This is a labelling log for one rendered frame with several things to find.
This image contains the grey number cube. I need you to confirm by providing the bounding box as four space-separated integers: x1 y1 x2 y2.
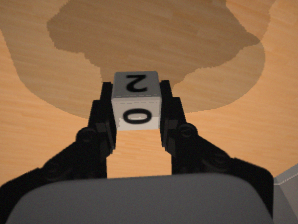
111 71 162 131

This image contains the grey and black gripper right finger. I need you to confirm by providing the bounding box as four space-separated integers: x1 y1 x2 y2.
159 80 274 220

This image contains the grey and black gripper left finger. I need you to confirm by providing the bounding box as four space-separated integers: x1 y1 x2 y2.
0 82 117 224

